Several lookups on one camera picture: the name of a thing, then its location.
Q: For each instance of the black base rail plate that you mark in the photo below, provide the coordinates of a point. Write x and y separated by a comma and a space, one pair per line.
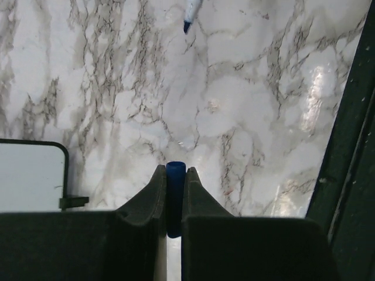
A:
343, 200

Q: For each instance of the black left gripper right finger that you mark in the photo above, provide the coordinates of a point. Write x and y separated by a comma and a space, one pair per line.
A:
219, 246

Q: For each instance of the black framed whiteboard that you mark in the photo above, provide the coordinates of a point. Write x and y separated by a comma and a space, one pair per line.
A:
34, 177

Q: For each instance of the blue marker cap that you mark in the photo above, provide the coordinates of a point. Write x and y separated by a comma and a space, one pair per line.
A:
175, 181

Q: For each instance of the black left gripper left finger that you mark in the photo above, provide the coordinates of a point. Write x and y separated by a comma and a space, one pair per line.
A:
128, 243

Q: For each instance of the white whiteboard marker pen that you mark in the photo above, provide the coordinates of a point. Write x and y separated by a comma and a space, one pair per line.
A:
191, 10

